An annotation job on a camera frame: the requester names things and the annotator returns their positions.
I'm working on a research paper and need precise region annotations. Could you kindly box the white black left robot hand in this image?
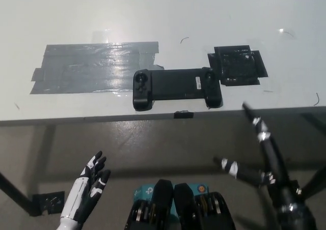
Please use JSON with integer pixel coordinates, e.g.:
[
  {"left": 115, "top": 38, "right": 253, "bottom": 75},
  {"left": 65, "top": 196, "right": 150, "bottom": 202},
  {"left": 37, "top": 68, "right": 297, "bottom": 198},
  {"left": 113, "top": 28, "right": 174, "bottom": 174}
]
[{"left": 59, "top": 150, "right": 112, "bottom": 222}]

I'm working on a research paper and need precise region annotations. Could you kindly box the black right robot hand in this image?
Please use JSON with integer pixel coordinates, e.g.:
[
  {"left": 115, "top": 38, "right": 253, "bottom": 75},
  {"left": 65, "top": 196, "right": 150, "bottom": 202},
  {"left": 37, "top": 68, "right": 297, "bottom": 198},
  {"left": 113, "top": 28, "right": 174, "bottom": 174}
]
[{"left": 213, "top": 102, "right": 307, "bottom": 213}]

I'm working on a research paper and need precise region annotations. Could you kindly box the black mobile game controller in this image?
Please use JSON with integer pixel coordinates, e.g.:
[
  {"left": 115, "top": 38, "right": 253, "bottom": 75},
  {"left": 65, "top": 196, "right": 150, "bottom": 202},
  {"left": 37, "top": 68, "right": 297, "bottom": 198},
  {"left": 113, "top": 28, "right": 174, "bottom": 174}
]
[{"left": 132, "top": 66, "right": 224, "bottom": 112}]

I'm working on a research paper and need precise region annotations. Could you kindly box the black slanted table leg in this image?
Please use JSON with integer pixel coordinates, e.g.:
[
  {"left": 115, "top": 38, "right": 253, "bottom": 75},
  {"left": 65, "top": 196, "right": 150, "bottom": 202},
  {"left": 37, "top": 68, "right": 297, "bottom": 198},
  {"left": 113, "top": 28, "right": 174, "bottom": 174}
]
[
  {"left": 0, "top": 170, "right": 35, "bottom": 216},
  {"left": 300, "top": 161, "right": 326, "bottom": 203}
]

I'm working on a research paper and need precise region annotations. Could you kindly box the teal cardboard router box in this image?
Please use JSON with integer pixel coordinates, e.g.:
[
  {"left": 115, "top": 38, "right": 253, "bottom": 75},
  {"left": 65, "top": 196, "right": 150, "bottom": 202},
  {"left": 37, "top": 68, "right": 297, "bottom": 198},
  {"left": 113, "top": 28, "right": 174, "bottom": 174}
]
[{"left": 133, "top": 183, "right": 210, "bottom": 218}]

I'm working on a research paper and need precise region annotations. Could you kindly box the small black tape strip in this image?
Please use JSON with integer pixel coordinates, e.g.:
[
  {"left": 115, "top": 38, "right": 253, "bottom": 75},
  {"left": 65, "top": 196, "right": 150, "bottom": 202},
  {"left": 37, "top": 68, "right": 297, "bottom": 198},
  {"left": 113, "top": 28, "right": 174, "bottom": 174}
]
[{"left": 173, "top": 110, "right": 195, "bottom": 120}]

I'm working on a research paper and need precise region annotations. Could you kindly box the square black tape patch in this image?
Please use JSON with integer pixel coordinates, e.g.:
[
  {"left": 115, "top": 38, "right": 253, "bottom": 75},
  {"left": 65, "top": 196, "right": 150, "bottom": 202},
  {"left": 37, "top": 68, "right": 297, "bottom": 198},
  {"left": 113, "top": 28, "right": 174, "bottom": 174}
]
[{"left": 207, "top": 44, "right": 269, "bottom": 87}]

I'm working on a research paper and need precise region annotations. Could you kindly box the large grey tape patch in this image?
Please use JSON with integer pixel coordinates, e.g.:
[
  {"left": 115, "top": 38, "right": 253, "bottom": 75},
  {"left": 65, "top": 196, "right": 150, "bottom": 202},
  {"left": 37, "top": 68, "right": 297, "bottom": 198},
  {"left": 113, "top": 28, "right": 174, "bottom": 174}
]
[{"left": 30, "top": 41, "right": 164, "bottom": 96}]

